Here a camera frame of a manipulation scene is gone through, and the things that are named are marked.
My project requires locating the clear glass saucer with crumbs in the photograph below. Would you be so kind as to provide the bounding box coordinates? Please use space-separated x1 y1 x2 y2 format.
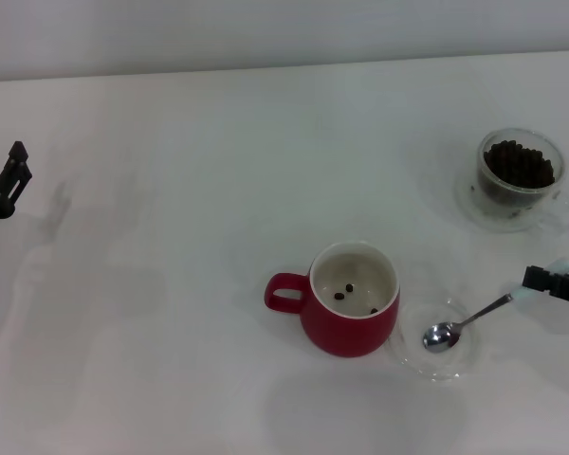
454 163 569 234

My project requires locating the clear glass cup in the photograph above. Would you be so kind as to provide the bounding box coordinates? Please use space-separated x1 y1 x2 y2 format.
476 127 569 233

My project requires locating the coffee bean pile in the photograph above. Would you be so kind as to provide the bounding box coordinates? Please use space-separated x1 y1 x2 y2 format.
482 139 556 190

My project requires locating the light blue handled metal spoon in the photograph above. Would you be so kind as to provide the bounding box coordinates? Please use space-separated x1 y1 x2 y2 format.
422 258 569 355

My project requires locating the red ceramic mug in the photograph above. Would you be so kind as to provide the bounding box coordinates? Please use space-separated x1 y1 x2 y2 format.
264 241 402 359

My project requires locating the clear empty glass saucer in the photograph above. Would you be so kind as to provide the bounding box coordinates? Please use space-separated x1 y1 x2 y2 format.
388 297 483 383

